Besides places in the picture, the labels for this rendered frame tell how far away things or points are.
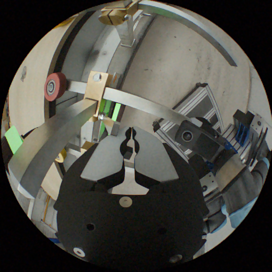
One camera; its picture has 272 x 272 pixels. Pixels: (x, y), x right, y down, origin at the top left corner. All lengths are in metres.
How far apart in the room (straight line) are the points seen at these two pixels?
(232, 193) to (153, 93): 1.09
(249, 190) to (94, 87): 0.37
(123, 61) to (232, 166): 0.45
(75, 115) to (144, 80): 0.99
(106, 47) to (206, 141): 0.54
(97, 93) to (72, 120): 0.12
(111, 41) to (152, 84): 0.74
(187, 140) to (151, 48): 1.10
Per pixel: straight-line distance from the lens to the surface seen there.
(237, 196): 0.19
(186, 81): 1.25
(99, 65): 0.52
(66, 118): 0.15
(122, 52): 0.42
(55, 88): 0.28
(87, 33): 0.50
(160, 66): 1.15
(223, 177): 0.20
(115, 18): 0.20
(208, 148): 0.20
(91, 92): 0.25
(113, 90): 0.24
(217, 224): 0.63
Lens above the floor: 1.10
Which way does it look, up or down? 59 degrees down
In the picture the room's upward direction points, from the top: 178 degrees clockwise
